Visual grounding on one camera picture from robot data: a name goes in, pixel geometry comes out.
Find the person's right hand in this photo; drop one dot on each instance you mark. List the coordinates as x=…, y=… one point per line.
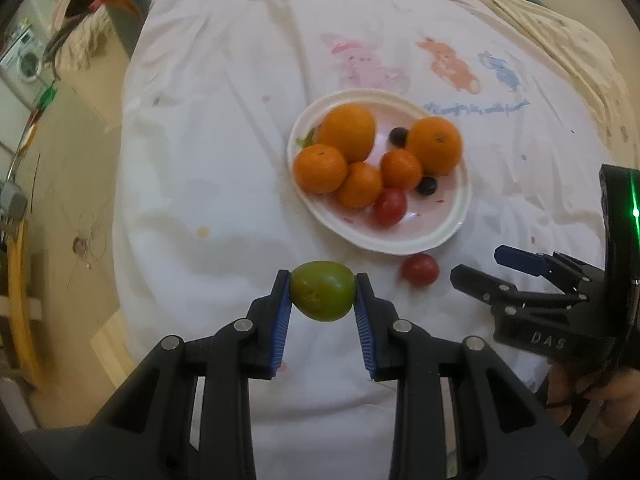
x=617, y=400

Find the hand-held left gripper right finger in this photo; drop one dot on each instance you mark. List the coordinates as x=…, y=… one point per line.
x=364, y=330

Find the large orange with dark dot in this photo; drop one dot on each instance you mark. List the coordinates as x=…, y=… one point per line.
x=434, y=144

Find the green fruit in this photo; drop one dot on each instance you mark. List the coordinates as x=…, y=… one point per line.
x=322, y=290

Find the medium orange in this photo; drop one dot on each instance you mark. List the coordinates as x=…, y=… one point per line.
x=359, y=185
x=320, y=167

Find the small orange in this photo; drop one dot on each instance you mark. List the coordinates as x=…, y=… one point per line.
x=400, y=169

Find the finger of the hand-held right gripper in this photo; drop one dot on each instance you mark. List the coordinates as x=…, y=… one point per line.
x=480, y=282
x=520, y=260

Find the dark blueberry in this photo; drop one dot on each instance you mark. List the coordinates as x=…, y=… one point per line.
x=398, y=136
x=426, y=186

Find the white printed cloth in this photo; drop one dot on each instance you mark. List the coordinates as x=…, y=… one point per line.
x=210, y=160

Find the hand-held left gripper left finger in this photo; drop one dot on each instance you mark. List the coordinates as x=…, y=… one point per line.
x=281, y=325

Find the white washing machine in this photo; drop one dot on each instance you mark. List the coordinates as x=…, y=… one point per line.
x=22, y=60

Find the pink oval plate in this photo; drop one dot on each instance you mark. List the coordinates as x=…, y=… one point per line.
x=430, y=230

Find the cream quilt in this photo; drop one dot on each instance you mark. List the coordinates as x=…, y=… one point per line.
x=575, y=30

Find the red cherry tomato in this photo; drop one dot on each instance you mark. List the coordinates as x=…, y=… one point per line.
x=420, y=269
x=389, y=206

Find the yellow hoop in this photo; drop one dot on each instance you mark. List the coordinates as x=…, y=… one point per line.
x=15, y=310

